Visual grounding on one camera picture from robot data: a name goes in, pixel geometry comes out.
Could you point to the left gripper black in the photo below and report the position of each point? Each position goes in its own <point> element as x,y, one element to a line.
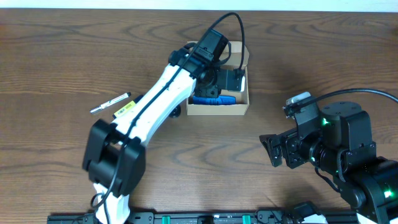
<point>211,92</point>

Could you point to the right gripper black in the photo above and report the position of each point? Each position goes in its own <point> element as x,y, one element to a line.
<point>274,147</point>

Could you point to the brown cardboard box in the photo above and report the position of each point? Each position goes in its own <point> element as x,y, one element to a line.
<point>237,59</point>

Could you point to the black correction tape dispenser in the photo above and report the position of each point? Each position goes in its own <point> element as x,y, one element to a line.
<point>176,112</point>

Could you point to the yellow highlighter with dark cap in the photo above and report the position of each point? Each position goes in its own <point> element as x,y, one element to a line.
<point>127,107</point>

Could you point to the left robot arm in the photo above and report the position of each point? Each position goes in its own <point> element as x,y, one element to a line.
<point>115,155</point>

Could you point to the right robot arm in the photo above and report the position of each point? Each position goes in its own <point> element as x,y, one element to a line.
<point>337,139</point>

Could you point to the black capped white marker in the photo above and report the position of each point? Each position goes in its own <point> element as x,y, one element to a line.
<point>110,102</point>

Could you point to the black mounting rail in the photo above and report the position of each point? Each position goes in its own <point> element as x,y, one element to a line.
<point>260,216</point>

